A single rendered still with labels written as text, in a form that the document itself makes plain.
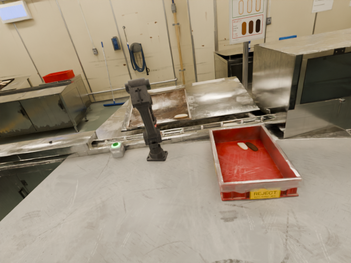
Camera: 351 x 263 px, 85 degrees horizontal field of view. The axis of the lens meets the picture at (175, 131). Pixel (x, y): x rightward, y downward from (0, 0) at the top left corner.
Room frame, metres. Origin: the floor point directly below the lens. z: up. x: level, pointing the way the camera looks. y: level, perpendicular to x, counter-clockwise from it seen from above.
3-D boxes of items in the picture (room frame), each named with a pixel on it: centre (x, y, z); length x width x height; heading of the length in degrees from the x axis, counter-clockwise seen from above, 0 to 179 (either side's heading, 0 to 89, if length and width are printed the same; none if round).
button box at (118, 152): (1.09, 0.40, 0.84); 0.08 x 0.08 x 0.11; 86
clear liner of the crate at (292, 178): (0.77, -0.33, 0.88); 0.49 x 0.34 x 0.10; 172
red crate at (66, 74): (4.39, 2.25, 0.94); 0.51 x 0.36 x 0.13; 90
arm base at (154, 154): (0.98, 0.14, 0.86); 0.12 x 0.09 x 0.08; 75
